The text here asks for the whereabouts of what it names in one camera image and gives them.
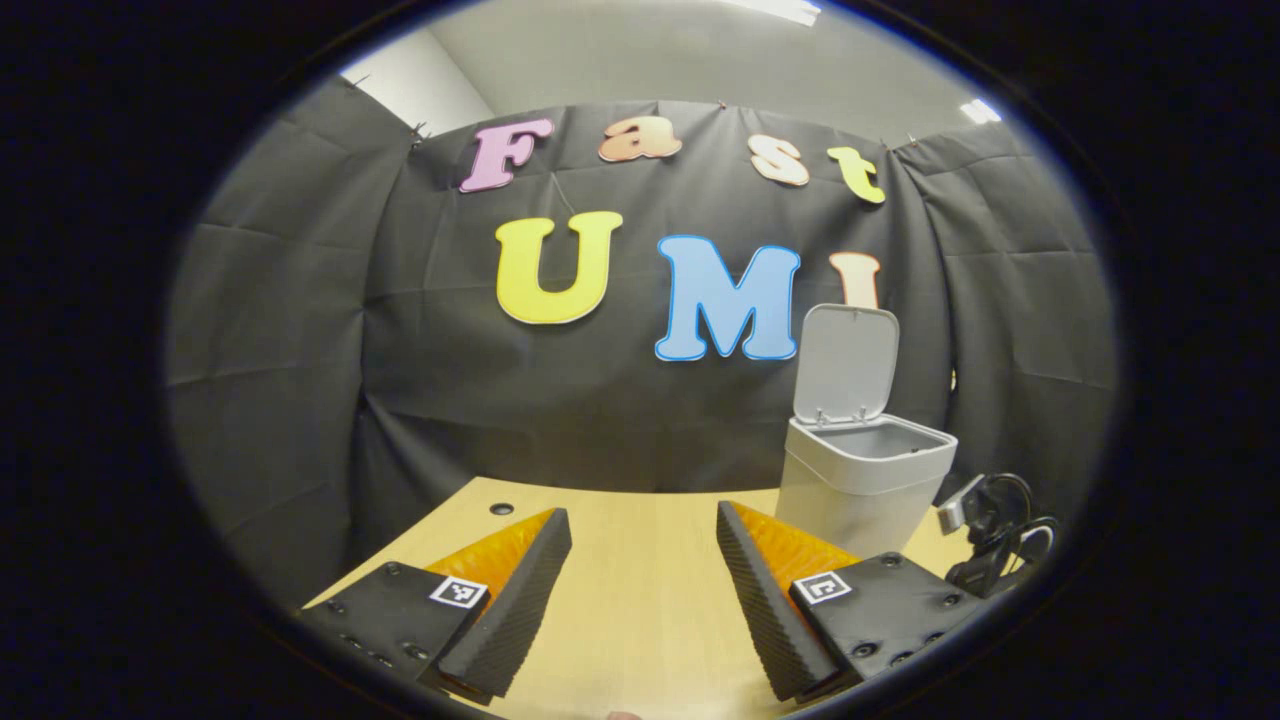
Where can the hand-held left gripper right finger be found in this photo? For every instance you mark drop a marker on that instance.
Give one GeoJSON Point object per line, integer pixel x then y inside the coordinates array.
{"type": "Point", "coordinates": [765, 620]}

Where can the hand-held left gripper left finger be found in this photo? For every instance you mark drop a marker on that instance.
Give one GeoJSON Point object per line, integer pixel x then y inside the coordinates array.
{"type": "Point", "coordinates": [520, 610]}

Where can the white desktop garbage bin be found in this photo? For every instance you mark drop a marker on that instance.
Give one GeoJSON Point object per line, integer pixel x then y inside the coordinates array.
{"type": "Point", "coordinates": [850, 500]}

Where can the wooden desktop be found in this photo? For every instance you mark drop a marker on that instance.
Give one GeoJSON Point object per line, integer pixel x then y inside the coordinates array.
{"type": "Point", "coordinates": [640, 600]}

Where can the black backdrop cloth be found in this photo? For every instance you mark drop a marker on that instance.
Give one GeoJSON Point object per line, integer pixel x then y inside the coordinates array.
{"type": "Point", "coordinates": [300, 350]}

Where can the small ceiling light panel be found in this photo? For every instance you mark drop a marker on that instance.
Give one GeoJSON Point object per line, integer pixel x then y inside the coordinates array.
{"type": "Point", "coordinates": [980, 110]}

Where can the large ceiling light panel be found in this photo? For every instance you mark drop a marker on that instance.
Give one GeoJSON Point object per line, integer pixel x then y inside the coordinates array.
{"type": "Point", "coordinates": [780, 10]}

